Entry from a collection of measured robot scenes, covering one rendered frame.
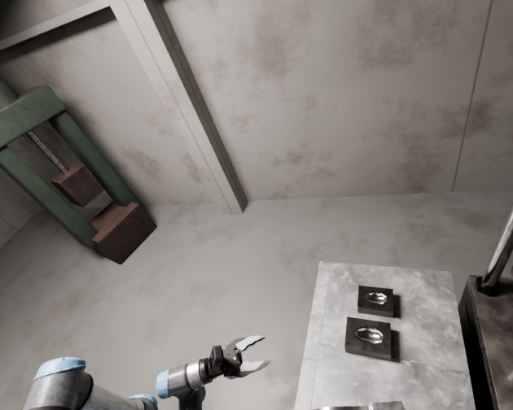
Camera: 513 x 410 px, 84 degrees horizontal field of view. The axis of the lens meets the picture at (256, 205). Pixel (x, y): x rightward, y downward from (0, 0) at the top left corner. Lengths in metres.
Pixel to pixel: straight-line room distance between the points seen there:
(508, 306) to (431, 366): 0.49
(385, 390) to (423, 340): 0.30
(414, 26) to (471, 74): 0.58
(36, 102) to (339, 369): 3.26
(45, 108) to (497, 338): 3.72
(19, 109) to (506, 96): 4.05
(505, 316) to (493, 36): 1.83
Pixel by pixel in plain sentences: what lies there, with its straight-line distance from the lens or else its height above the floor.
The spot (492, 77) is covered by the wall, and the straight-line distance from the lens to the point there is 2.89.
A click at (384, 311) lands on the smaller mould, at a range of 1.65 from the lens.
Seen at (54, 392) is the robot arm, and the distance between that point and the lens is 1.03.
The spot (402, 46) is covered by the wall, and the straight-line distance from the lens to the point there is 2.64.
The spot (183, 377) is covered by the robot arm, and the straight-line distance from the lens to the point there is 1.04.
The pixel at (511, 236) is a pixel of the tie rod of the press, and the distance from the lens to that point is 1.52.
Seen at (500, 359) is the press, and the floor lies 0.78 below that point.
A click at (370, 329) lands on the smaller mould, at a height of 0.86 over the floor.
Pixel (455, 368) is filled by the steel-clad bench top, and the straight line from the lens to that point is 1.65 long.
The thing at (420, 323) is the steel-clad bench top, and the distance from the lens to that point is 1.71.
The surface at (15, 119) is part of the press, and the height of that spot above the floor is 1.85.
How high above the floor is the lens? 2.34
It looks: 40 degrees down
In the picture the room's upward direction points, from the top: 22 degrees counter-clockwise
